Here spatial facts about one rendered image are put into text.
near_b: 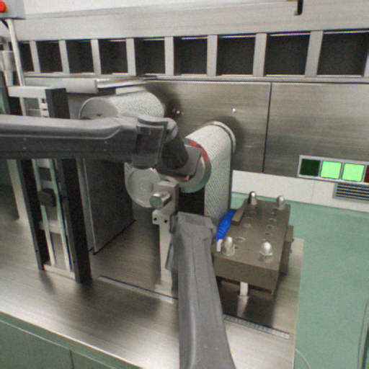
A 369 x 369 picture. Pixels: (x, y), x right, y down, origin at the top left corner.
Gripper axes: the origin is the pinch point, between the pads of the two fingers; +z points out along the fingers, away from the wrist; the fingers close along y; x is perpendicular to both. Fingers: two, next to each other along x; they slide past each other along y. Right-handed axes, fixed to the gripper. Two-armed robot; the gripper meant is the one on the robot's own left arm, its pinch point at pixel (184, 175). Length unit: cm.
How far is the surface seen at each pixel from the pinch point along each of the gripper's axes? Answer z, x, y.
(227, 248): 13.8, -11.9, 12.5
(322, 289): 178, 9, 63
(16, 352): 25, -54, -41
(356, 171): 26, 23, 43
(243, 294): 23.8, -20.8, 18.4
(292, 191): 264, 117, 35
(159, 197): 0.2, -6.6, -4.3
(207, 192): 7.6, -0.1, 5.0
